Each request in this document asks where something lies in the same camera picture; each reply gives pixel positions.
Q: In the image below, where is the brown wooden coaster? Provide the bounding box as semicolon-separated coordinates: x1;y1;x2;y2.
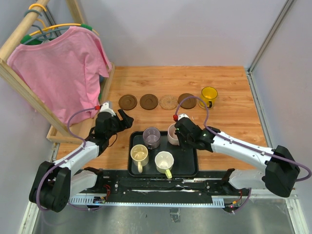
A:
140;94;158;110
178;93;197;109
118;94;137;110

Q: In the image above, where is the cream yellow mug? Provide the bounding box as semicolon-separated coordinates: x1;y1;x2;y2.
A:
130;144;149;173

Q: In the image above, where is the grey clothes hanger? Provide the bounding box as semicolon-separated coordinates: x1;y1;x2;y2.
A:
20;24;70;45

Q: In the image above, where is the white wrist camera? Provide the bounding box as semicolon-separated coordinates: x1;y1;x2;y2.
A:
95;101;116;116
173;114;189;122

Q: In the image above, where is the pink t-shirt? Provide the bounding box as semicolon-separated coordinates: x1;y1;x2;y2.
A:
7;26;112;124

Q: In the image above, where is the yellow clothes hanger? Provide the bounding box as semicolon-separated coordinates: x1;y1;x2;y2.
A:
28;2;100;37

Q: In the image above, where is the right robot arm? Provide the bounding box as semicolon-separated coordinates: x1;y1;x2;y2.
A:
175;116;300;197

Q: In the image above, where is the wooden clothes rack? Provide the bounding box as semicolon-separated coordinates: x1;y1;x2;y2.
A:
0;12;115;144

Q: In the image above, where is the black serving tray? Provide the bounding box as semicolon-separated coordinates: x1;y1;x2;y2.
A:
128;131;198;177

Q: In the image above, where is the woven rattan coaster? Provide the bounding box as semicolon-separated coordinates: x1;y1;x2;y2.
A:
198;99;215;110
159;95;178;110

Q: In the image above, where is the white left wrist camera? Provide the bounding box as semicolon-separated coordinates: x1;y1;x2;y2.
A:
95;101;116;116

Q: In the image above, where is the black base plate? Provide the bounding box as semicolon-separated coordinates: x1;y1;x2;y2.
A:
83;170;249;206

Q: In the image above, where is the pink mug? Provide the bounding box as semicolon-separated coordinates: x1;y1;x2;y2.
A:
167;124;179;146

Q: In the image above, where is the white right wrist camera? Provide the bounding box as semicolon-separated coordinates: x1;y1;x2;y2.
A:
173;114;189;122

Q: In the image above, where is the purple cup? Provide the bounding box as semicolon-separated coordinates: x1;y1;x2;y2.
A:
142;127;161;150

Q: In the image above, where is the white mug yellow handle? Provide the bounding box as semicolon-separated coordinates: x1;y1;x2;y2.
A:
155;151;174;179

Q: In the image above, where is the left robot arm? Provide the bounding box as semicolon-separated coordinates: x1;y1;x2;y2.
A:
29;109;134;213

